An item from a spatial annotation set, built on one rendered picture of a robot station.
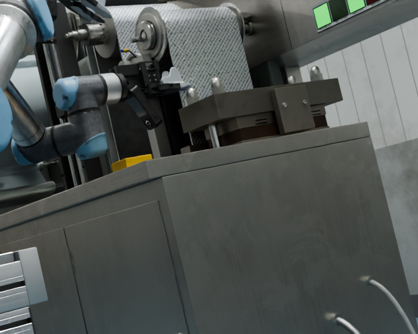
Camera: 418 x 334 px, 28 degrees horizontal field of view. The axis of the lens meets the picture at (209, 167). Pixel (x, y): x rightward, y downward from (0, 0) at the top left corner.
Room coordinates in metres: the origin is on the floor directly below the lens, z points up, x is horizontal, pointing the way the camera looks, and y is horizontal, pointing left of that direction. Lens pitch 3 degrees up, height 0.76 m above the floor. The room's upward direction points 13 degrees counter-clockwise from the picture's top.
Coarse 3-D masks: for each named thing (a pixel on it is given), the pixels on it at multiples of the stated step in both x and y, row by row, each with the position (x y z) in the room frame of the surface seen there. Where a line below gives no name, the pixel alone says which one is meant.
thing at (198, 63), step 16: (176, 48) 2.11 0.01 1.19; (192, 48) 2.13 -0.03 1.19; (208, 48) 2.16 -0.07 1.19; (224, 48) 2.19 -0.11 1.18; (240, 48) 2.22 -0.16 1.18; (176, 64) 2.10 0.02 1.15; (192, 64) 2.13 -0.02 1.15; (208, 64) 2.16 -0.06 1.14; (224, 64) 2.19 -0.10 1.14; (240, 64) 2.22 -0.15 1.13; (192, 80) 2.12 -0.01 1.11; (208, 80) 2.15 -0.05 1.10; (224, 80) 2.18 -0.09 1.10; (240, 80) 2.21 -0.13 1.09
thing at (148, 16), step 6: (144, 18) 2.14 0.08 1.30; (150, 18) 2.12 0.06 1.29; (156, 18) 2.10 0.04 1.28; (138, 24) 2.17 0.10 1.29; (156, 24) 2.10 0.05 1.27; (156, 30) 2.10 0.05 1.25; (156, 42) 2.11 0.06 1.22; (156, 48) 2.12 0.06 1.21; (168, 48) 2.13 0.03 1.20; (156, 54) 2.13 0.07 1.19; (168, 54) 2.15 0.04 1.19
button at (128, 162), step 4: (136, 156) 1.85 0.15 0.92; (140, 156) 1.85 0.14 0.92; (144, 156) 1.86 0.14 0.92; (148, 156) 1.86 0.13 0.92; (120, 160) 1.85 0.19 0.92; (124, 160) 1.83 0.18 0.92; (128, 160) 1.83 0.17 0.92; (132, 160) 1.84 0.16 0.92; (136, 160) 1.84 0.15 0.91; (140, 160) 1.85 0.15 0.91; (144, 160) 1.86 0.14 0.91; (112, 164) 1.88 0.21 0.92; (116, 164) 1.87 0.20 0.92; (120, 164) 1.85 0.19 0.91; (124, 164) 1.84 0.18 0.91; (128, 164) 1.83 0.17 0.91; (132, 164) 1.84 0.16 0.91; (112, 168) 1.88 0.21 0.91; (116, 168) 1.87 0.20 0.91; (120, 168) 1.85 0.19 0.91
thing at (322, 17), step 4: (324, 4) 2.07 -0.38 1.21; (316, 8) 2.09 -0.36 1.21; (320, 8) 2.08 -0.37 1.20; (324, 8) 2.07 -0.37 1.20; (316, 12) 2.09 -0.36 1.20; (320, 12) 2.08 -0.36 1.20; (324, 12) 2.07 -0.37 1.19; (328, 12) 2.06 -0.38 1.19; (316, 16) 2.10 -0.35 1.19; (320, 16) 2.08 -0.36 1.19; (324, 16) 2.07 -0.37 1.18; (328, 16) 2.06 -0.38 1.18; (316, 20) 2.10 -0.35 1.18; (320, 20) 2.09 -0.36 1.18; (324, 20) 2.08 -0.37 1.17; (328, 20) 2.07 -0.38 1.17; (320, 24) 2.09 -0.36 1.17; (324, 24) 2.08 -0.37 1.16
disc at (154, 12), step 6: (144, 12) 2.14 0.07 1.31; (150, 12) 2.12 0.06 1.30; (156, 12) 2.10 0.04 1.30; (138, 18) 2.17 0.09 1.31; (162, 18) 2.08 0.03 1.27; (162, 24) 2.09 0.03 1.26; (162, 30) 2.09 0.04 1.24; (162, 36) 2.10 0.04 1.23; (162, 42) 2.10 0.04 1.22; (138, 48) 2.20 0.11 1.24; (162, 48) 2.11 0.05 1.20; (162, 54) 2.11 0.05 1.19
